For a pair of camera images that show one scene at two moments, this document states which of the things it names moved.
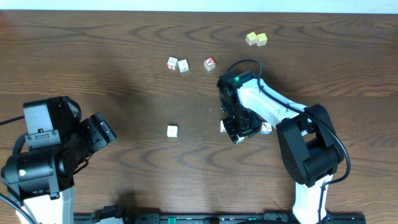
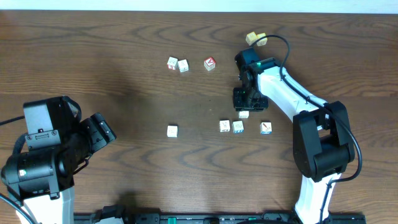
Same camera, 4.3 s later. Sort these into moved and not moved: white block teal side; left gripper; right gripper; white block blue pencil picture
Moved: right gripper
Not moved: left gripper; white block blue pencil picture; white block teal side
